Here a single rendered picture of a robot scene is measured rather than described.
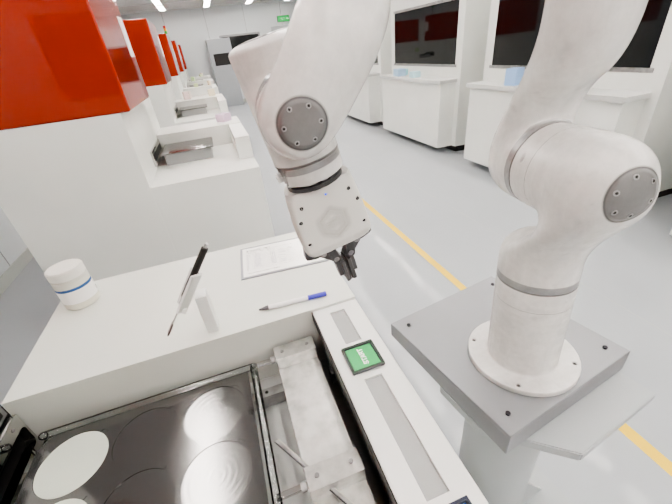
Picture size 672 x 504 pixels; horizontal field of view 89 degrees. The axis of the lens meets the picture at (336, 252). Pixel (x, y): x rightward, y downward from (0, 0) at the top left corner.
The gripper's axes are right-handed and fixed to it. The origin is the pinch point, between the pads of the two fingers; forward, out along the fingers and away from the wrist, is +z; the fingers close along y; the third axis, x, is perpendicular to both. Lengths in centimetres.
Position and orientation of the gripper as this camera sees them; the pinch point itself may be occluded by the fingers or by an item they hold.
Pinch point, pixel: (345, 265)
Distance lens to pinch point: 53.4
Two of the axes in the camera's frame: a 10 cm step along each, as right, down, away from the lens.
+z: 2.9, 7.8, 5.5
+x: -3.3, -4.6, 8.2
